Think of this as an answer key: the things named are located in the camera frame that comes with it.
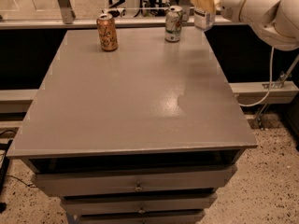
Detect clear plastic tea bottle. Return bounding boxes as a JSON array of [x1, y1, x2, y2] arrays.
[[194, 7, 216, 31]]

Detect top grey drawer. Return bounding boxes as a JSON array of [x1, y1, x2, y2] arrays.
[[32, 164, 237, 197]]

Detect white green 7up can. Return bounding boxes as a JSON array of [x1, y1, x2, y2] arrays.
[[165, 6, 182, 42]]

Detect black cable on floor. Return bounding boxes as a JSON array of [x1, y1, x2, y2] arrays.
[[5, 174, 37, 189]]

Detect middle grey drawer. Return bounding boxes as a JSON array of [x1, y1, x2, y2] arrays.
[[61, 193, 217, 216]]

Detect grey metal rail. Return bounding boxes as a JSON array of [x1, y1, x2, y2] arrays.
[[0, 14, 244, 30]]

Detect orange soda can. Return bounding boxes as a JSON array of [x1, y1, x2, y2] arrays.
[[96, 13, 118, 51]]

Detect white cable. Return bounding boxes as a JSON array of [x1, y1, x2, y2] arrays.
[[238, 46, 276, 108]]

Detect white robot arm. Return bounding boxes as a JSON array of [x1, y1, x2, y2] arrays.
[[191, 0, 299, 51]]

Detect grey drawer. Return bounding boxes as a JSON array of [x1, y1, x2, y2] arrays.
[[78, 209, 205, 224], [32, 164, 237, 197], [61, 193, 217, 216]]

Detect bottom grey drawer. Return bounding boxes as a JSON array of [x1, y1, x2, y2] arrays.
[[78, 209, 205, 224]]

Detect grey drawer cabinet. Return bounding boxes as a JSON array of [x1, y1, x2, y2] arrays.
[[7, 26, 259, 224]]

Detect black device at left edge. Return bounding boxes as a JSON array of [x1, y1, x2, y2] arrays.
[[0, 139, 14, 213]]

